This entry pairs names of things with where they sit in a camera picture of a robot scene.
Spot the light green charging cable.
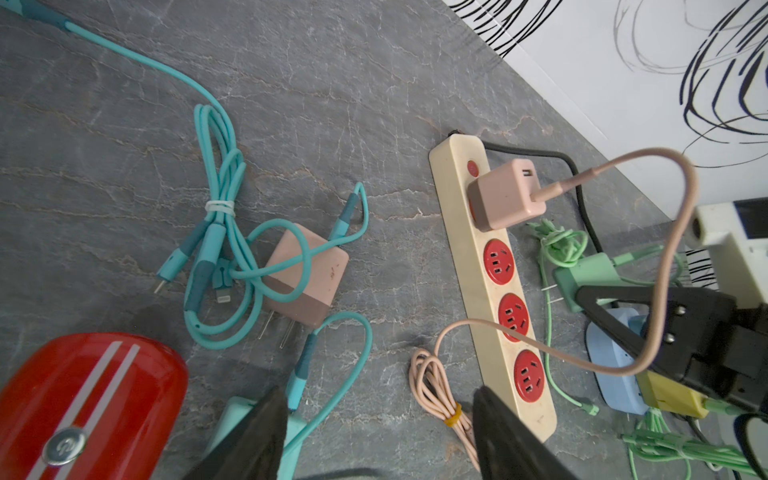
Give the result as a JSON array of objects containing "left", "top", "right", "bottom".
[{"left": 526, "top": 218, "right": 685, "bottom": 418}]

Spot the blue power strip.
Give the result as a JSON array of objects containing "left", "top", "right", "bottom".
[{"left": 586, "top": 307, "right": 649, "bottom": 416}]

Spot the black power strip cord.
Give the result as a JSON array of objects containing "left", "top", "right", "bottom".
[{"left": 449, "top": 130, "right": 606, "bottom": 253}]

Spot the pink charging cable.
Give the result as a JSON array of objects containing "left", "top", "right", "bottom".
[{"left": 408, "top": 147, "right": 701, "bottom": 472}]

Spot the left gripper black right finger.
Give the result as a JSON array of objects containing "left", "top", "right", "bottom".
[{"left": 472, "top": 386, "right": 576, "bottom": 480}]

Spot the teal USB charger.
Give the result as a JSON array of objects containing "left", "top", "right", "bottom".
[{"left": 204, "top": 396, "right": 307, "bottom": 480}]

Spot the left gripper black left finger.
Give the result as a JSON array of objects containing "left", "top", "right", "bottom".
[{"left": 184, "top": 387, "right": 289, "bottom": 479}]

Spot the beige power strip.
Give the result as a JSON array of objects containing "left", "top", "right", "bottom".
[{"left": 429, "top": 134, "right": 557, "bottom": 442}]

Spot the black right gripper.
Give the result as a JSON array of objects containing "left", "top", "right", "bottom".
[{"left": 575, "top": 285, "right": 767, "bottom": 414}]

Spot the teal charging cable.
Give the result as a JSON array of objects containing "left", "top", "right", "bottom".
[{"left": 0, "top": 0, "right": 371, "bottom": 352}]

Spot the pink usb charger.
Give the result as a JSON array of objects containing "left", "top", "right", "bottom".
[
  {"left": 467, "top": 159, "right": 546, "bottom": 232},
  {"left": 257, "top": 223, "right": 351, "bottom": 350}
]

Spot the green USB charger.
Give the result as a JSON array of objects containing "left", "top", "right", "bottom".
[{"left": 552, "top": 253, "right": 628, "bottom": 313}]

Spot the yellow USB charger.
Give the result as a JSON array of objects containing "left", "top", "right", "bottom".
[{"left": 636, "top": 371, "right": 709, "bottom": 419}]

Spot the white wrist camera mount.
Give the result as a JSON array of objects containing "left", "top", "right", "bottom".
[{"left": 686, "top": 197, "right": 767, "bottom": 308}]

